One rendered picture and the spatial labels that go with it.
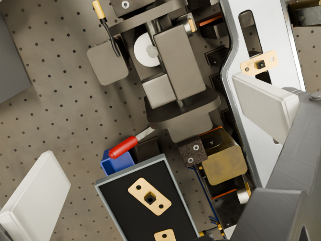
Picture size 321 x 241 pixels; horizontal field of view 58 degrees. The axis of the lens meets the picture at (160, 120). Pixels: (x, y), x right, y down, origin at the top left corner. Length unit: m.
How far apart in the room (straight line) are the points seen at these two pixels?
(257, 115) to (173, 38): 0.30
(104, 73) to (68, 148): 0.52
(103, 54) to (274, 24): 0.37
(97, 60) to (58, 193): 0.40
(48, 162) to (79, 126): 0.81
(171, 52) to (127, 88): 0.52
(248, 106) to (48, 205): 0.13
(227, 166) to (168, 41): 0.32
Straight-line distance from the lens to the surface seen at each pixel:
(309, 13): 0.72
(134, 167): 0.53
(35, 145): 1.06
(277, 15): 0.71
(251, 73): 0.69
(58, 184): 0.20
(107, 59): 0.56
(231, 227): 0.71
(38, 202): 0.17
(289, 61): 0.73
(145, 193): 0.56
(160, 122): 0.48
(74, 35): 0.95
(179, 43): 0.45
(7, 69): 0.90
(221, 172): 0.66
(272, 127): 0.16
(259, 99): 0.16
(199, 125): 0.60
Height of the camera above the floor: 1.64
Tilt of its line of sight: 72 degrees down
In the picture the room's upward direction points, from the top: 163 degrees clockwise
